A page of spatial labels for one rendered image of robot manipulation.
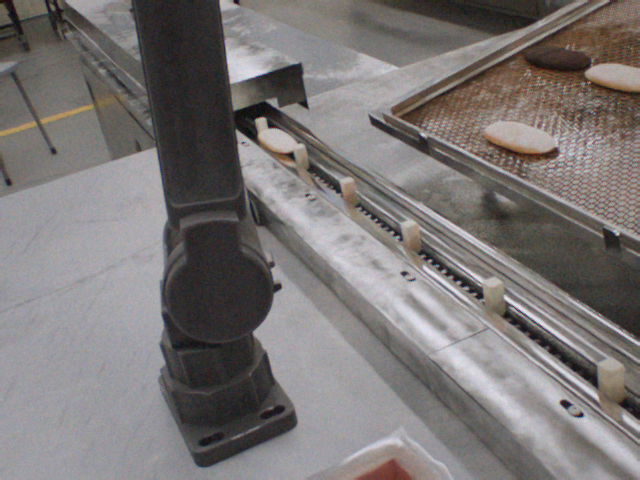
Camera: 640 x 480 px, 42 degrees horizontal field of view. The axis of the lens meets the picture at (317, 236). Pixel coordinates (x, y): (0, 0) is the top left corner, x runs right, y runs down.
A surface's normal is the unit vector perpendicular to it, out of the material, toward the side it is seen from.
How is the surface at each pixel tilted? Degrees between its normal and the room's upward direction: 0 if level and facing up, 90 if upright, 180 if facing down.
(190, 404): 90
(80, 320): 0
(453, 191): 0
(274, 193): 0
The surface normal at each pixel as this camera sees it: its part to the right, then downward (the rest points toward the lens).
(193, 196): 0.11, 0.20
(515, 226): -0.18, -0.87
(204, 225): 0.18, 0.43
